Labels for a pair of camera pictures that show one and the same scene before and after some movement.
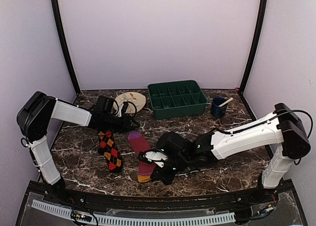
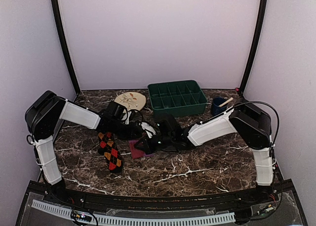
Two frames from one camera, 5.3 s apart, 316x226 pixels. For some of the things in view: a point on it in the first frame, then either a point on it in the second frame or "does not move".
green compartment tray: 177,99 does not move
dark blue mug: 217,111 does not move
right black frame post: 257,38 does not move
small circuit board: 80,216 does not move
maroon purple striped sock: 139,144 → 137,153
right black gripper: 167,179 → 147,148
